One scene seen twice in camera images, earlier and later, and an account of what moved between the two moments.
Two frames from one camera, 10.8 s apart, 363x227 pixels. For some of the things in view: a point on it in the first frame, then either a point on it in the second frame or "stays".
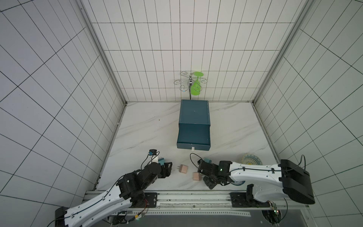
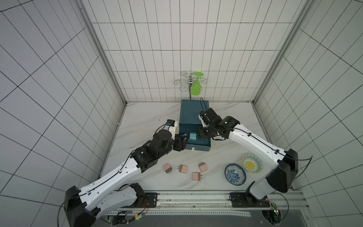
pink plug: [196, 176] stays
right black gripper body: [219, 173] to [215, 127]
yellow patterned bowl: [251, 159] stays
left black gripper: [165, 168] to [180, 144]
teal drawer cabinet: [194, 117] stays
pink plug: [183, 169] stays
